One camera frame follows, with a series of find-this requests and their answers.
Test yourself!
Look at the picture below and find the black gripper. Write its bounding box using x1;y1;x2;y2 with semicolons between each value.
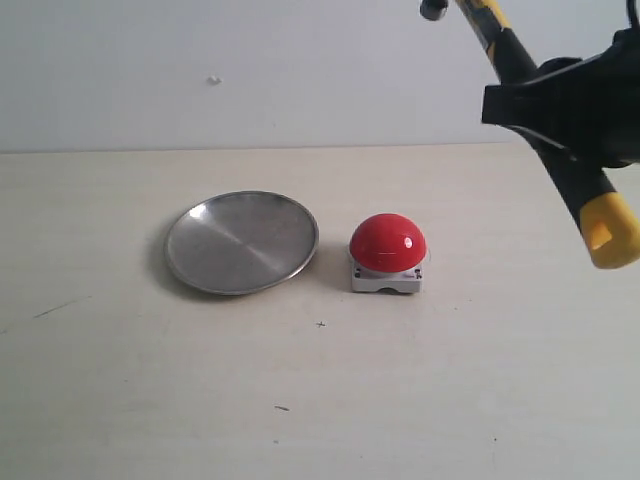
482;28;639;168

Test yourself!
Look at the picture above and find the black and yellow claw hammer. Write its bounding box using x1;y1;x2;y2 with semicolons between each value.
418;0;640;271

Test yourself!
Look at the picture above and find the red dome push button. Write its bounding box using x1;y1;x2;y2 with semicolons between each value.
348;213;429;294

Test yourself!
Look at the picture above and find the round stainless steel plate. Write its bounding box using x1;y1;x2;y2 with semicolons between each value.
163;190;319;296

